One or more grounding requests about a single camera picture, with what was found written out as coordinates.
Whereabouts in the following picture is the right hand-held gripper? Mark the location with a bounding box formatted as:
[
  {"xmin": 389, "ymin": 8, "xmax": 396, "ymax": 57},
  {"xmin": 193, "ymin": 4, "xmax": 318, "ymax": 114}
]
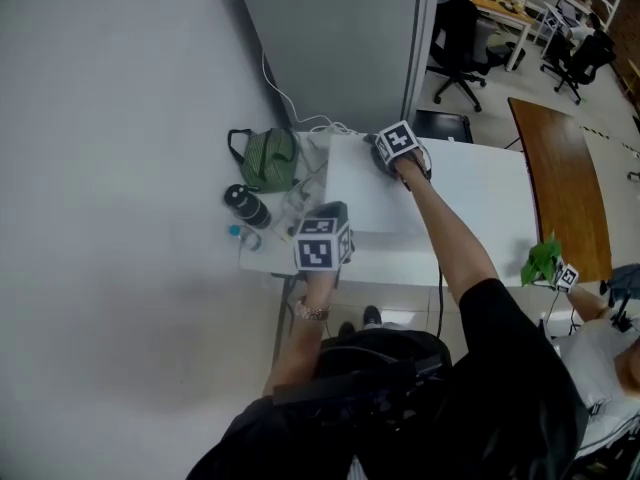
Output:
[{"xmin": 366, "ymin": 119, "xmax": 434, "ymax": 181}]

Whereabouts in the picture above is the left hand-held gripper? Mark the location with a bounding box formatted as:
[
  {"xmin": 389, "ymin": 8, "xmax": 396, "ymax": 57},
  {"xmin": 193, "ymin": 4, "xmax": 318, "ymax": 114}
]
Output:
[{"xmin": 292, "ymin": 200, "xmax": 357, "ymax": 273}]

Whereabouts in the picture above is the person's left forearm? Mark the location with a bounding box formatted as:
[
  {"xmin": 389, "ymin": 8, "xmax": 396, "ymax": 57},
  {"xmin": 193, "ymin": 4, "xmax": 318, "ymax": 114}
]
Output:
[{"xmin": 261, "ymin": 267, "xmax": 339, "ymax": 398}]

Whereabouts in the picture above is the person's right forearm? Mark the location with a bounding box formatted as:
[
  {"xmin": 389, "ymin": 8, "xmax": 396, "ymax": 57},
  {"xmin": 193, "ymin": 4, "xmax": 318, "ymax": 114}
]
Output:
[{"xmin": 393, "ymin": 158, "xmax": 502, "ymax": 310}]

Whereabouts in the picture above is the black stool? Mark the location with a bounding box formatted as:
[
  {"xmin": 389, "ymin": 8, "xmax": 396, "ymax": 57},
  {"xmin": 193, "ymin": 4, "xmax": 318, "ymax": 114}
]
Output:
[{"xmin": 411, "ymin": 109, "xmax": 474, "ymax": 145}]

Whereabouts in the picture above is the clear plastic bag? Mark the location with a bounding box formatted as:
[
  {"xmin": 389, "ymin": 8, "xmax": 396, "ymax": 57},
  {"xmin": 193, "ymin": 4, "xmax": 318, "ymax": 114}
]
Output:
[{"xmin": 278, "ymin": 166, "xmax": 327, "ymax": 243}]

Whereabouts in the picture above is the clear blue-capped water bottle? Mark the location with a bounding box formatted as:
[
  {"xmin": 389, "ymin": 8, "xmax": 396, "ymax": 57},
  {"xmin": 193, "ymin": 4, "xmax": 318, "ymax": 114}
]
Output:
[{"xmin": 227, "ymin": 223, "xmax": 265, "ymax": 255}]

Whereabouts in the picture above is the black bottle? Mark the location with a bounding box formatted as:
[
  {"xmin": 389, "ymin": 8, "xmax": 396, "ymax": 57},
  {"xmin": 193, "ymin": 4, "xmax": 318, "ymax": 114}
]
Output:
[{"xmin": 223, "ymin": 183, "xmax": 273, "ymax": 230}]

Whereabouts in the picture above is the green striped bag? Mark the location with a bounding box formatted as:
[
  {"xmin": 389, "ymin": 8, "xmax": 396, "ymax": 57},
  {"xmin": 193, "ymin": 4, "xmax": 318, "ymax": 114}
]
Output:
[{"xmin": 227, "ymin": 127, "xmax": 302, "ymax": 195}]

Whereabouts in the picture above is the black office chair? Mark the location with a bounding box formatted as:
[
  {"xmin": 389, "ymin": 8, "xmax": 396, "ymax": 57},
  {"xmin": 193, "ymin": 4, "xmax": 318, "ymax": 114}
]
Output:
[
  {"xmin": 539, "ymin": 28, "xmax": 617, "ymax": 105},
  {"xmin": 426, "ymin": 0, "xmax": 517, "ymax": 114}
]

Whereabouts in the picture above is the grey partition panel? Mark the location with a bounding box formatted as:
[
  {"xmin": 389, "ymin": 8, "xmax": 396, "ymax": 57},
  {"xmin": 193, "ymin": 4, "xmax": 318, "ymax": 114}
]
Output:
[{"xmin": 234, "ymin": 0, "xmax": 442, "ymax": 134}]

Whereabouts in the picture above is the black chest pack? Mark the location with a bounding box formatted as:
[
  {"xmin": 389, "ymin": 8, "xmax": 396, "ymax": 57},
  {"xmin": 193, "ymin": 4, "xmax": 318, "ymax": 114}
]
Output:
[{"xmin": 271, "ymin": 329, "xmax": 454, "ymax": 422}]

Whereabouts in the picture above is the white-framed wooden desk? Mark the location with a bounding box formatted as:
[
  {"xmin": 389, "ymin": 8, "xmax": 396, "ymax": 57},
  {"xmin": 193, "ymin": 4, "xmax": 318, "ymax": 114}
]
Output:
[{"xmin": 467, "ymin": 0, "xmax": 551, "ymax": 73}]

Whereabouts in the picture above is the brown wooden table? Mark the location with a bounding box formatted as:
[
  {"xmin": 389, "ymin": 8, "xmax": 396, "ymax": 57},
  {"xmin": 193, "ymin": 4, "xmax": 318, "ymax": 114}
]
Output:
[{"xmin": 506, "ymin": 96, "xmax": 614, "ymax": 285}]

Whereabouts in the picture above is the green potted plant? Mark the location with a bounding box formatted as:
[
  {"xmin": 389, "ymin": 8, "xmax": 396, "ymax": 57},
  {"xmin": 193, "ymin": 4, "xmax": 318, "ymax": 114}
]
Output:
[{"xmin": 519, "ymin": 231, "xmax": 564, "ymax": 290}]

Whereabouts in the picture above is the person's black clothing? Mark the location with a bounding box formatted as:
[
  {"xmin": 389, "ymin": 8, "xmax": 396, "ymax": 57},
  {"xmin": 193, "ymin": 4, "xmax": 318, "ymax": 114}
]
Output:
[{"xmin": 184, "ymin": 277, "xmax": 592, "ymax": 480}]

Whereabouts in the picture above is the metal bracelet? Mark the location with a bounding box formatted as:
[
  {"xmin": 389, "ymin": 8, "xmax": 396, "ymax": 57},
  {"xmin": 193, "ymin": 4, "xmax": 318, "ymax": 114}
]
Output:
[{"xmin": 294, "ymin": 299, "xmax": 332, "ymax": 323}]

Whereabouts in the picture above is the white cable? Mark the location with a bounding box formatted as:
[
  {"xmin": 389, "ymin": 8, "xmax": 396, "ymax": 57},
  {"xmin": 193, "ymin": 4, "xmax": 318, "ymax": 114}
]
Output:
[{"xmin": 260, "ymin": 50, "xmax": 354, "ymax": 138}]

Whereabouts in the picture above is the black cable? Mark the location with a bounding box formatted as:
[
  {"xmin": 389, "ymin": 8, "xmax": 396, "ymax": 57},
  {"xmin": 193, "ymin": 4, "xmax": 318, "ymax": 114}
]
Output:
[{"xmin": 436, "ymin": 262, "xmax": 447, "ymax": 340}]

